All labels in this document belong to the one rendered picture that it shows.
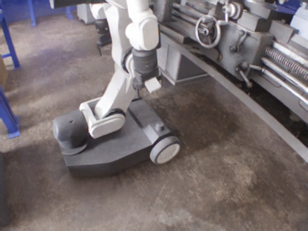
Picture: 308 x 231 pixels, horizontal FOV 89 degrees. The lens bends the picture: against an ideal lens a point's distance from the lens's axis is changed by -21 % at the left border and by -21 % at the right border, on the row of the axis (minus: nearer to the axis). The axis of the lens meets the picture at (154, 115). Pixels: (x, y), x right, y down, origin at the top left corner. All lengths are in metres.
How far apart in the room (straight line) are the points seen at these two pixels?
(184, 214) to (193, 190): 0.16
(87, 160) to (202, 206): 0.68
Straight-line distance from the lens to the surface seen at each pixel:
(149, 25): 0.61
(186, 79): 1.93
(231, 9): 1.09
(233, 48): 1.12
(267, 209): 1.34
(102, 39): 1.09
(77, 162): 1.06
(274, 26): 1.18
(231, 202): 1.23
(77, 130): 1.00
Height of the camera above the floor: 1.03
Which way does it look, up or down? 43 degrees down
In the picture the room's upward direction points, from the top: 7 degrees clockwise
